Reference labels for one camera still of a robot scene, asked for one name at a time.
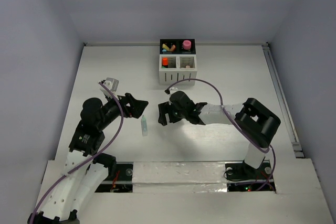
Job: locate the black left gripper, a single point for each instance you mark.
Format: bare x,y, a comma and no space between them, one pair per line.
135,113

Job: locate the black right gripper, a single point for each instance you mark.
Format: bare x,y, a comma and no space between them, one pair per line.
164,108

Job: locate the green pastel highlighter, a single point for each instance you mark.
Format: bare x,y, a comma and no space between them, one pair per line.
144,126

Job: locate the black orange capped highlighter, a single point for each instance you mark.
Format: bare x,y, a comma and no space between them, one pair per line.
165,62

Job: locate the orange pastel highlighter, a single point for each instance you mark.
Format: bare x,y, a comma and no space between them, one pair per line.
173,48

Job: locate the yellow pastel highlighter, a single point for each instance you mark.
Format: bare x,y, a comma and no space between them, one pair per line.
165,47

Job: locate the pink capped glue bottle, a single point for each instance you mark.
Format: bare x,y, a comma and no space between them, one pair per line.
187,44

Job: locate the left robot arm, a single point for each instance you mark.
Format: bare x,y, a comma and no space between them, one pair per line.
86,166

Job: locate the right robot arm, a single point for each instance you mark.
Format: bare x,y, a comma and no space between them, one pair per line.
251,118

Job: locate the white slatted organizer box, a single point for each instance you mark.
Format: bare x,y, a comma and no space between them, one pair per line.
177,71

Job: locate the black slatted organizer box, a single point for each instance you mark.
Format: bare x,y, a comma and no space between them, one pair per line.
179,48

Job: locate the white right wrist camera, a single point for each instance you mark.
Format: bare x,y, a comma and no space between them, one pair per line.
171,91

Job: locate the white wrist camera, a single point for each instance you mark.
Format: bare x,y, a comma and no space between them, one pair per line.
111,84
171,91

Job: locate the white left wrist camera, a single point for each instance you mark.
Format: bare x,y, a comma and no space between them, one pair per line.
111,84

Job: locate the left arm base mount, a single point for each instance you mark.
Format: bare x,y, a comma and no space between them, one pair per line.
119,179

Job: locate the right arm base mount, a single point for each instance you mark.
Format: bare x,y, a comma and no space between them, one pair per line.
243,178

